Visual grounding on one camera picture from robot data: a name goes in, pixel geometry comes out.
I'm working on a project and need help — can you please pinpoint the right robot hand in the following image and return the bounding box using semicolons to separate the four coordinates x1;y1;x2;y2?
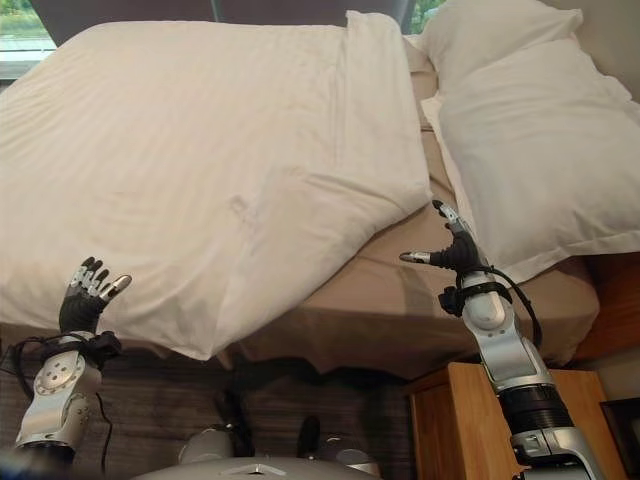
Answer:
398;199;489;274

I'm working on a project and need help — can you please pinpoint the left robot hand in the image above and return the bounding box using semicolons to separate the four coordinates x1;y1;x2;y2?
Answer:
58;256;133;335

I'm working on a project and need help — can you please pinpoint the beige fitted bed sheet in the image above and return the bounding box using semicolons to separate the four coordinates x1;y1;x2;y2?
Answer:
219;34;601;381

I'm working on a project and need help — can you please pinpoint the wooden bed headboard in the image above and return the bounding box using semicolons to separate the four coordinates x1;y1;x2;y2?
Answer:
569;252;640;364

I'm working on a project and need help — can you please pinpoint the large white pillow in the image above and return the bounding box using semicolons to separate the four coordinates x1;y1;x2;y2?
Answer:
420;38;640;284

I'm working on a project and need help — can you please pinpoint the wooden nightstand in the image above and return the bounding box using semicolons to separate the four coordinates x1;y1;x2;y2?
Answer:
408;361;629;480

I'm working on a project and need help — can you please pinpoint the white striped duvet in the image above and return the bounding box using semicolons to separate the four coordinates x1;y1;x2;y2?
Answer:
0;10;434;362

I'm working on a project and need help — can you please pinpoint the small white pillow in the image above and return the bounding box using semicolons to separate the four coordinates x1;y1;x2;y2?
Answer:
413;0;585;81

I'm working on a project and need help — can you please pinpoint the dark framed object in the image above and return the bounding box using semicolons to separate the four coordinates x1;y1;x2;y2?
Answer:
599;397;640;471

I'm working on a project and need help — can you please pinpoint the silver robot body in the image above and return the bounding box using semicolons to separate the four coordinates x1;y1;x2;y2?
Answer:
130;414;382;480

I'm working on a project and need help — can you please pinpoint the window with dark frame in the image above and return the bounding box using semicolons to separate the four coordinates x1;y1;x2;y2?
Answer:
0;0;57;79

